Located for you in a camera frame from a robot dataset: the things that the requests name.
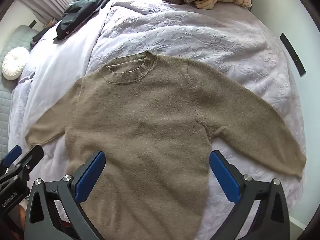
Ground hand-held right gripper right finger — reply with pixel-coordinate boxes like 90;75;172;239
209;150;291;240

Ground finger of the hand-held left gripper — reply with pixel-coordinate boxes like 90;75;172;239
0;145;22;172
14;144;44;180

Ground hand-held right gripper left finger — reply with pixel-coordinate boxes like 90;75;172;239
24;150;107;240

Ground tan knit sweater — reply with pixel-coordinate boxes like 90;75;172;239
25;51;307;240

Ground grey quilted mattress pad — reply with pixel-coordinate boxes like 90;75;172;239
0;25;40;155

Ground white round pleated cushion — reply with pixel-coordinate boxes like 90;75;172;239
2;47;30;81

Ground lilac smooth fleece blanket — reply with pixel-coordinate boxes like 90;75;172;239
7;2;118;205

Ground black jacket plaid lining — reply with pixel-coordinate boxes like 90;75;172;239
53;10;100;42

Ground black flat bar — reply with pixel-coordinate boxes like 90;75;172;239
279;32;307;78

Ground lilac embossed quilt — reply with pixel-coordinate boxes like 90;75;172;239
86;0;307;240

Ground dark green garment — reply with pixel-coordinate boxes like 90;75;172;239
64;0;107;15

